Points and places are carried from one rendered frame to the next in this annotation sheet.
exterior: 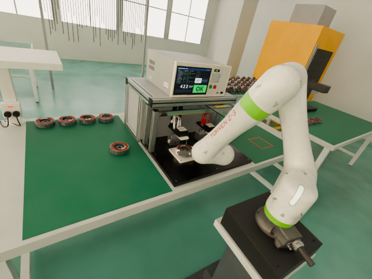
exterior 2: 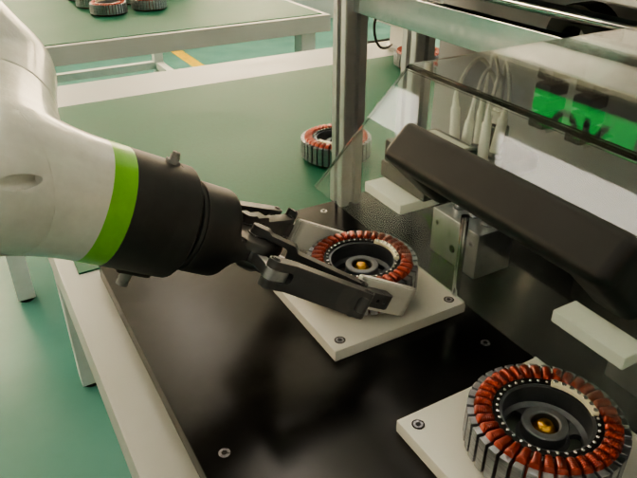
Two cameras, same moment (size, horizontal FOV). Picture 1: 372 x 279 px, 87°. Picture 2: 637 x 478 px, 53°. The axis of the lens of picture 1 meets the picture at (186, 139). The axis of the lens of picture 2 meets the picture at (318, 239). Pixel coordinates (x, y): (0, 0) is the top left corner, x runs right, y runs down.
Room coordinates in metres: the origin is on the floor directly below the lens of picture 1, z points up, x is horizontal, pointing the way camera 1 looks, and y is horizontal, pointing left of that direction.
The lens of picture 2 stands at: (1.13, -0.55, 1.15)
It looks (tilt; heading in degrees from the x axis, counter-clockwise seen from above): 30 degrees down; 99
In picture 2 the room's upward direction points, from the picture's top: straight up
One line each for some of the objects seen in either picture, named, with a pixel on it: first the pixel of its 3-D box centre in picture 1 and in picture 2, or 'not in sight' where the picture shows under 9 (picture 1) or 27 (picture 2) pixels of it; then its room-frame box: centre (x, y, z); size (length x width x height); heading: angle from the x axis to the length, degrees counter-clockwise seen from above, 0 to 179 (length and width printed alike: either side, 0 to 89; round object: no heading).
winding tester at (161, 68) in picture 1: (186, 72); not in sight; (1.41, 0.09, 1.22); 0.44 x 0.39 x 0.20; 129
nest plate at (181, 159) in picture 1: (184, 153); (360, 290); (1.08, -0.01, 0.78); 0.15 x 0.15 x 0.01; 39
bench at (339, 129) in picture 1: (308, 138); not in sight; (2.81, -1.82, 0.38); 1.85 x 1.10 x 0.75; 129
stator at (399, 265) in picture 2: (184, 150); (361, 270); (1.08, -0.01, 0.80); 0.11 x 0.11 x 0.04
